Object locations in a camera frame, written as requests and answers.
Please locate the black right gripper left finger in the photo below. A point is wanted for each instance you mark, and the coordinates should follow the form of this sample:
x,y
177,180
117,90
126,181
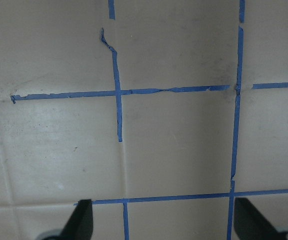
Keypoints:
x,y
80,224

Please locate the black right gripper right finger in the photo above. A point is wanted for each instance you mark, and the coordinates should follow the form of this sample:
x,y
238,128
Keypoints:
x,y
250,224

